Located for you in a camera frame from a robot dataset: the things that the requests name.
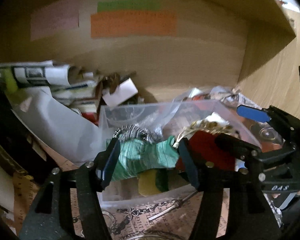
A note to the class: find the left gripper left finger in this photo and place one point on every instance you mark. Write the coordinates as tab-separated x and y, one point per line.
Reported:
105	163

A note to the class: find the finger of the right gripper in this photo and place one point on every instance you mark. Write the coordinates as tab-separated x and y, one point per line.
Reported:
275	117
237	147

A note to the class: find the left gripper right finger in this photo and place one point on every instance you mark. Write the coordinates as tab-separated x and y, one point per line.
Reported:
195	170

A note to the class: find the red felt cloth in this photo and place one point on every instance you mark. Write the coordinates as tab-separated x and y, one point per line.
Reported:
202	148

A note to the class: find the gold fabric pouch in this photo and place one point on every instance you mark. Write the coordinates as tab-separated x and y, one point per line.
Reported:
211	127

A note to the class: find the green striped sock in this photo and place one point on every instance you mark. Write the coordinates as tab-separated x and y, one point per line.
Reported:
137	156

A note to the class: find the yellow green scrub sponge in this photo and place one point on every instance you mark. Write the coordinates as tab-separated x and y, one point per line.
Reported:
154	181

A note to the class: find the right hand holding gripper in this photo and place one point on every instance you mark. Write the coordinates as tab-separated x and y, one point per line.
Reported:
274	195

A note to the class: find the white paper bag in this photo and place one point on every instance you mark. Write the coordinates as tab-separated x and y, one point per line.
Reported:
66	132

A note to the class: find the clear plastic storage bin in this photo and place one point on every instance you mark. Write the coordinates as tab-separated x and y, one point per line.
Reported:
164	119

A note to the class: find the brown printed paper sheet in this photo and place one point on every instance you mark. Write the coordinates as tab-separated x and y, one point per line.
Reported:
67	207

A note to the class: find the small white cardboard box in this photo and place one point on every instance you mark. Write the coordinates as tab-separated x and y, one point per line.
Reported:
123	92

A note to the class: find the dark wine bottle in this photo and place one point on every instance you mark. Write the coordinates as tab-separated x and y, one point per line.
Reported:
17	154

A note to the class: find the rolled newspaper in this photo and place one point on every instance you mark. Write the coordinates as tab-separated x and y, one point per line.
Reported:
45	73

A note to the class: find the orange sticky note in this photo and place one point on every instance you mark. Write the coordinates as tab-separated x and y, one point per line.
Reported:
124	23

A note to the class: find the green sticky note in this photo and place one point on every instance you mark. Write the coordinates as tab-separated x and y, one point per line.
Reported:
152	5

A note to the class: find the pink sticky note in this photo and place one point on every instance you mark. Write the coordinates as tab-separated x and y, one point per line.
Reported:
58	16

